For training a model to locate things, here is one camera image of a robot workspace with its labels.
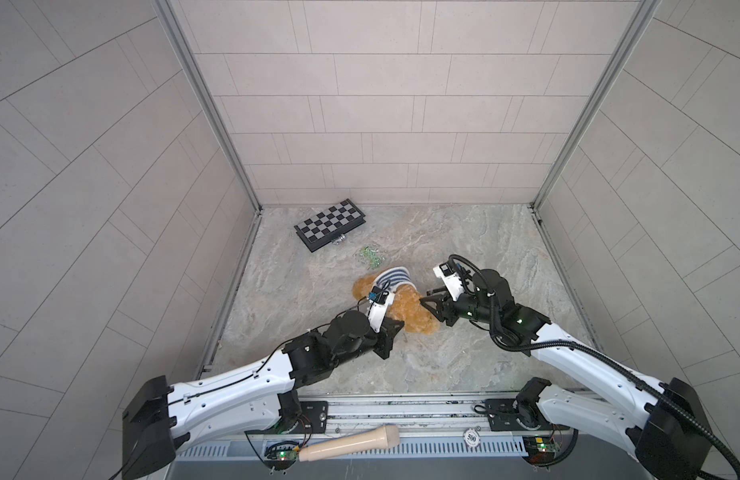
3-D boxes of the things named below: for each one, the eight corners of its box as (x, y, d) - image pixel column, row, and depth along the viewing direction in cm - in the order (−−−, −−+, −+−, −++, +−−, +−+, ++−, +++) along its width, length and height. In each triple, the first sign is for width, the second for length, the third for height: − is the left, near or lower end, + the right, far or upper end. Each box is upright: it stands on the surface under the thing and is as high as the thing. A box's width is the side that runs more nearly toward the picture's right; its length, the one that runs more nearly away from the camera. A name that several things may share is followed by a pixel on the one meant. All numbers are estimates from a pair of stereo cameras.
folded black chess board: (310, 253, 103) (308, 248, 101) (293, 231, 110) (291, 226, 107) (366, 221, 113) (366, 216, 111) (348, 202, 119) (347, 197, 117)
